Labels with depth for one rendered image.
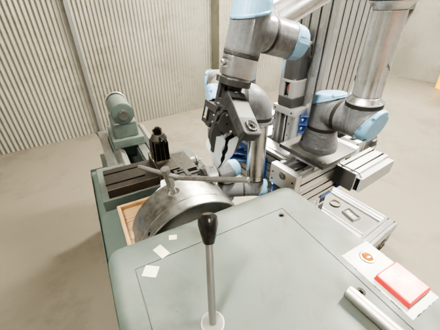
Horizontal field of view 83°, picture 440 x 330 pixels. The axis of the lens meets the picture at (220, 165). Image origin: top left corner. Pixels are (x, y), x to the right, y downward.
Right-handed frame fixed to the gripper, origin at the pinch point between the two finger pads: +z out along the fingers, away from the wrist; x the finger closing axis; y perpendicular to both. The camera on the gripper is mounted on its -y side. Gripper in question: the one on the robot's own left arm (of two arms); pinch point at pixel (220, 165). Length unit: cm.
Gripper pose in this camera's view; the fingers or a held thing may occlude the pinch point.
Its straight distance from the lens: 60.5
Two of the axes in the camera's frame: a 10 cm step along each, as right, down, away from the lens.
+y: -4.7, -4.8, 7.4
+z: -2.2, 8.8, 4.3
